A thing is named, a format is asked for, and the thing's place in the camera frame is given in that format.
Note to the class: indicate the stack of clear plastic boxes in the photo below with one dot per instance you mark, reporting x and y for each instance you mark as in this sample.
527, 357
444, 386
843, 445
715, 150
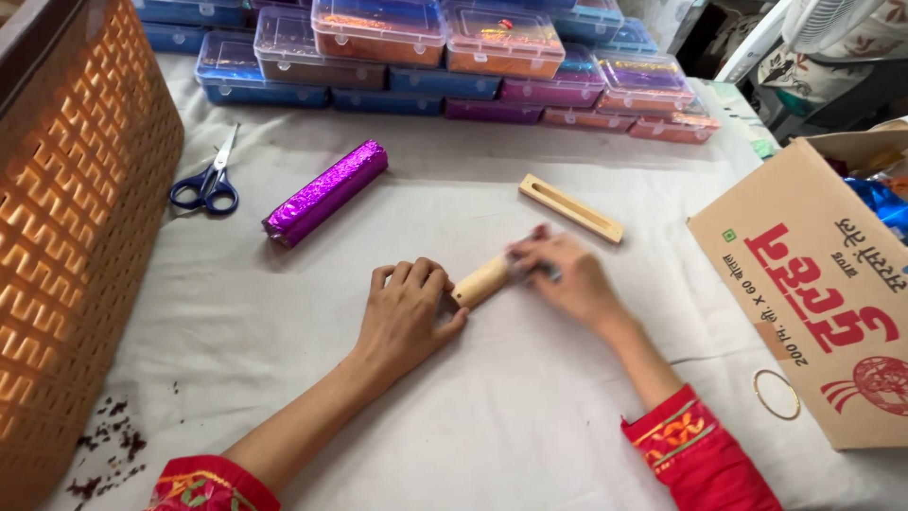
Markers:
425, 57

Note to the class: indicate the white table cloth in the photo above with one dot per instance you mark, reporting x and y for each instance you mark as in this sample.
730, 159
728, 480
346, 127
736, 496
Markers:
461, 369

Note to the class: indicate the scattered dark purple crumbs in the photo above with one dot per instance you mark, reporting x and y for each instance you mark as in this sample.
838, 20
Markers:
106, 447

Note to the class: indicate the wooden mould block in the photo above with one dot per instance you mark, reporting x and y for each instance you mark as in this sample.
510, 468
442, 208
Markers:
482, 281

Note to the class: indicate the purple foil wrapped bar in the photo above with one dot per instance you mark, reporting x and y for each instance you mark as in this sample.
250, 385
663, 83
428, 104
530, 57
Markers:
325, 193

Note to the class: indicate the person's right hand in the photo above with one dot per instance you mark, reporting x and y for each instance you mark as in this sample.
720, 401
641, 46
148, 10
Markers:
567, 280

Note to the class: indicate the person's left hand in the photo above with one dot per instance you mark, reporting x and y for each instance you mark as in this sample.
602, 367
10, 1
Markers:
401, 326

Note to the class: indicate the person's red sleeve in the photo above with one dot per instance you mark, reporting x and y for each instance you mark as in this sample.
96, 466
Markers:
699, 454
213, 486

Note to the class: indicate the person's right fingers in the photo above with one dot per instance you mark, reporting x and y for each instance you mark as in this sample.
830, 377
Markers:
528, 255

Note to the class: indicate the white fan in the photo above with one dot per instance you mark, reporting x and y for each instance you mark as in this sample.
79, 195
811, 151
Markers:
816, 28

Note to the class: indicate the printed cardboard carton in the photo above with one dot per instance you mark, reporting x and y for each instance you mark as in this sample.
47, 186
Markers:
816, 291

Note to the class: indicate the brown woven plastic basket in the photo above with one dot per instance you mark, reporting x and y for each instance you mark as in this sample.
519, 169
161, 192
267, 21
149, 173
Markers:
71, 241

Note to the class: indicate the person's red right sleeve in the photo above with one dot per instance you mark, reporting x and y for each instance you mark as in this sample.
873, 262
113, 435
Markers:
699, 454

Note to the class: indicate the floral fabric heap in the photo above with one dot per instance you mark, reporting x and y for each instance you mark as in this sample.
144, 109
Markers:
830, 78

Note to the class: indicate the wooden slotted mould piece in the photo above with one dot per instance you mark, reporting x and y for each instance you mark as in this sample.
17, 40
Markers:
571, 208

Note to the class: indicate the person's red left sleeve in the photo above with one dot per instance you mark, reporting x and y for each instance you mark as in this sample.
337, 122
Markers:
213, 486

